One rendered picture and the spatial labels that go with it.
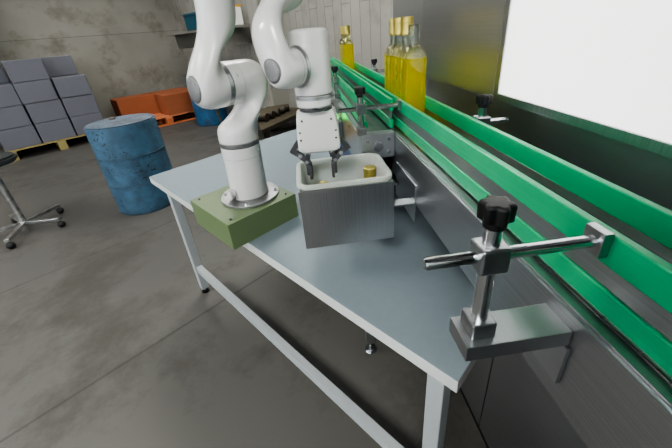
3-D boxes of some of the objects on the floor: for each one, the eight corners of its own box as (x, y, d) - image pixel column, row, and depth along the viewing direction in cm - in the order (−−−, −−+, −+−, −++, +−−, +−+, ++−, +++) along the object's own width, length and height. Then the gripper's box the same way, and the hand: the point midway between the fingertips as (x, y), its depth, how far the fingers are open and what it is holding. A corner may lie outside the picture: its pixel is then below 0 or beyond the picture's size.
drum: (235, 120, 589) (224, 72, 551) (206, 128, 555) (192, 77, 517) (219, 117, 626) (208, 71, 588) (192, 124, 592) (178, 76, 554)
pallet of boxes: (99, 131, 603) (67, 55, 544) (111, 138, 547) (77, 54, 488) (7, 151, 523) (-43, 65, 464) (10, 162, 467) (-45, 65, 408)
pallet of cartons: (188, 111, 707) (181, 86, 683) (208, 116, 644) (201, 89, 621) (116, 127, 620) (105, 99, 597) (132, 134, 558) (120, 104, 535)
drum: (111, 205, 310) (74, 123, 274) (168, 184, 345) (142, 109, 309) (130, 222, 277) (90, 131, 241) (191, 197, 312) (164, 114, 276)
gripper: (275, 109, 71) (288, 185, 79) (353, 102, 71) (357, 179, 79) (279, 103, 78) (290, 174, 86) (350, 97, 78) (355, 168, 86)
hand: (322, 169), depth 81 cm, fingers open, 5 cm apart
